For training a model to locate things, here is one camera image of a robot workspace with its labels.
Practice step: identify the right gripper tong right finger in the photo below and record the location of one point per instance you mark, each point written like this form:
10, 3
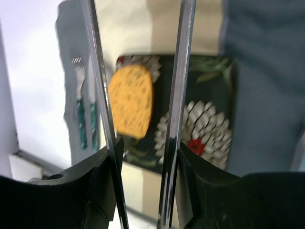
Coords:
210, 198

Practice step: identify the knife with teal handle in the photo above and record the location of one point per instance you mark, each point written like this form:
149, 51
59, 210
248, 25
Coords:
92, 98

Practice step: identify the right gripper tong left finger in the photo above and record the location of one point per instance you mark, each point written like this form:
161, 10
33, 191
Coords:
81, 197

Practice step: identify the fork with teal handle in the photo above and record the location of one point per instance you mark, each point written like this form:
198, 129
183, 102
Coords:
80, 77

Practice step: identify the black floral square plate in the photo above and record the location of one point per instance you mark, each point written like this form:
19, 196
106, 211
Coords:
208, 113

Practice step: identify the aluminium table rail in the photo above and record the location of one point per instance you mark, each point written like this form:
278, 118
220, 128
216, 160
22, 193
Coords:
48, 168

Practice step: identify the yellow bread slice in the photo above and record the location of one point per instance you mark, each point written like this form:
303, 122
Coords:
131, 99

